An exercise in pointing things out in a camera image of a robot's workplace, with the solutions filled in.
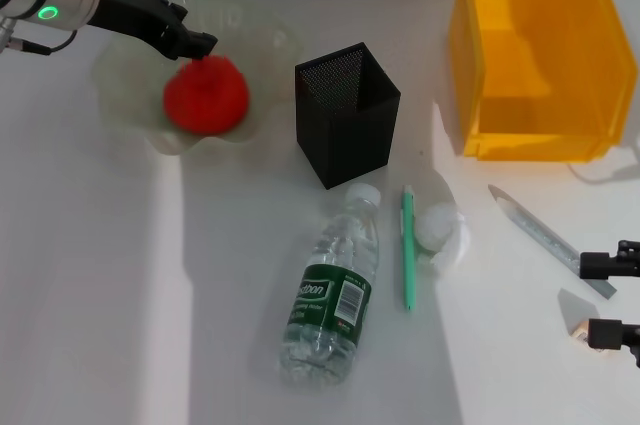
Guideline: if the clear glass fruit plate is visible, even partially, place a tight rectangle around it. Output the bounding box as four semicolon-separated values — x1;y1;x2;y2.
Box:
94;0;306;156

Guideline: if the clear green-label water bottle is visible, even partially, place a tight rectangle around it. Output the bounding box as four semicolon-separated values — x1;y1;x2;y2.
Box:
278;183;382;387

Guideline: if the yellow plastic bin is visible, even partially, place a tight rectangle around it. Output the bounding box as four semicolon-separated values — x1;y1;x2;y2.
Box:
447;0;639;164

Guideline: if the red knitted orange fruit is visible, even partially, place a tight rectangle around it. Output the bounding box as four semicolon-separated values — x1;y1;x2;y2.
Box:
163;57;250;134

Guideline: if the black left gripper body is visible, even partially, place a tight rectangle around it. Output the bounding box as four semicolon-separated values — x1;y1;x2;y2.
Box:
87;0;192;54

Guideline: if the beige eraser with barcode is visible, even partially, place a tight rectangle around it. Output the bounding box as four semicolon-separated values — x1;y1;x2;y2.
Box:
569;322;594;352

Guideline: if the black wrist cable with connector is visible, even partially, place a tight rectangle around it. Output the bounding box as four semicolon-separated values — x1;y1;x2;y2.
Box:
0;17;80;55

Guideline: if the mint green pen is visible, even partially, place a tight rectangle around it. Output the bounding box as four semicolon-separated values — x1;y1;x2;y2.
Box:
399;184;417;312

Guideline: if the white paper ball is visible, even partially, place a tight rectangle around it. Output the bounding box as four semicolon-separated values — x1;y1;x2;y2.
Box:
417;202;467;269

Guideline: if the black mesh pen holder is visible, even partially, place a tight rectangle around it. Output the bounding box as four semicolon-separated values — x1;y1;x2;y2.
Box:
294;42;403;190

